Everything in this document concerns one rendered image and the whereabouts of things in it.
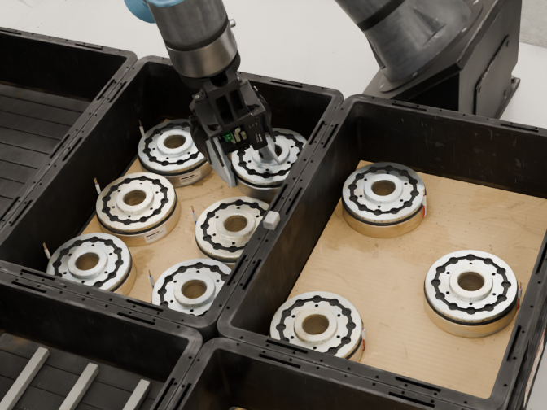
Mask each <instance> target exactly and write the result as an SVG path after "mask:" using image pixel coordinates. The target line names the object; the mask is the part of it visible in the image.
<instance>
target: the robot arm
mask: <svg viewBox="0 0 547 410"><path fill-rule="evenodd" d="M334 1H335V2H336V3H337V4H338V5H339V6H340V8H341V9H342V10H343V11H344V12H345V13H346V14H347V16H348V17H349V18H350V19H351V20H352V21H353V23H354V24H355V25H356V26H357V27H358V28H359V29H360V30H361V31H362V32H363V33H364V34H365V37H366V39H367V41H368V42H369V45H370V48H371V50H372V52H373V54H374V57H375V59H376V61H377V63H378V66H379V68H380V71H381V72H382V74H383V75H384V76H385V77H386V78H387V79H388V80H389V81H390V82H395V81H399V80H401V79H404V78H405V77H407V76H409V75H411V74H412V73H414V72H416V71H417V70H418V69H419V68H421V67H422V66H424V65H425V64H426V63H428V62H429V61H430V60H432V59H433V58H434V57H435V56H437V55H438V54H439V53H440V52H441V51H442V50H443V49H444V48H445V47H446V46H447V45H448V44H449V43H450V42H451V41H452V40H453V39H454V38H455V37H456V36H457V35H458V34H459V33H460V32H461V30H462V29H463V27H464V26H465V25H466V23H467V21H468V20H469V18H470V15H471V9H470V8H469V7H468V6H467V5H466V4H465V3H464V2H463V1H462V0H334ZM124 3H125V5H126V6H127V8H128V9H129V11H130V12H131V13H132V14H133V15H134V16H136V17H137V18H138V19H140V20H142V21H144V22H147V23H149V24H156V25H157V27H158V29H159V31H160V35H161V37H162V40H163V43H164V45H165V48H166V50H167V52H168V55H169V58H170V59H171V61H172V64H173V67H174V68H175V70H176V71H177V72H179V75H180V77H181V79H182V81H183V82H184V83H185V84H186V85H188V86H190V87H193V88H197V89H201V90H200V91H199V93H197V94H195V95H192V97H193V99H194V100H193V101H192V103H191V104H190V105H189V108H190V109H191V111H192V113H194V115H193V116H189V117H188V118H189V120H190V135H191V138H192V141H193V143H194V144H195V146H196V148H197V149H198V151H199V152H200V153H201V154H202V155H203V156H204V157H205V158H206V159H207V161H208V162H209V164H210V165H211V167H212V168H213V169H214V171H215V172H216V173H217V175H218V176H219V177H220V178H221V179H222V180H223V181H224V182H226V183H227V184H228V186H229V187H230V188H233V187H236V186H237V181H236V177H235V174H234V171H233V170H232V168H231V161H230V158H229V157H228V155H231V154H232V153H233V152H235V151H237V150H238V152H239V153H240V152H242V151H244V150H247V149H249V148H251V147H250V144H251V146H252V148H253V150H254V151H256V150H258V151H259V153H260V157H261V158H263V159H274V160H275V161H276V162H277V163H278V165H280V164H281V162H280V160H279V159H278V157H277V156H276V154H275V145H274V143H275V142H276V138H275V136H274V132H273V130H272V127H271V124H270V122H271V115H272V113H271V110H270V107H269V105H268V103H267V102H266V101H265V99H264V98H263V97H262V96H261V95H260V94H259V91H258V90H257V88H256V87H255V86H253V87H251V84H250V83H249V81H248V80H247V79H243V78H240V76H239V75H237V71H238V68H239V66H240V63H241V57H240V54H239V52H238V45H237V42H236V39H235V36H234V33H233V31H232V30H231V29H232V28H233V27H235V26H236V22H235V20H234V19H230V20H229V18H228V15H227V12H226V9H225V5H224V3H223V1H222V0H124Z"/></svg>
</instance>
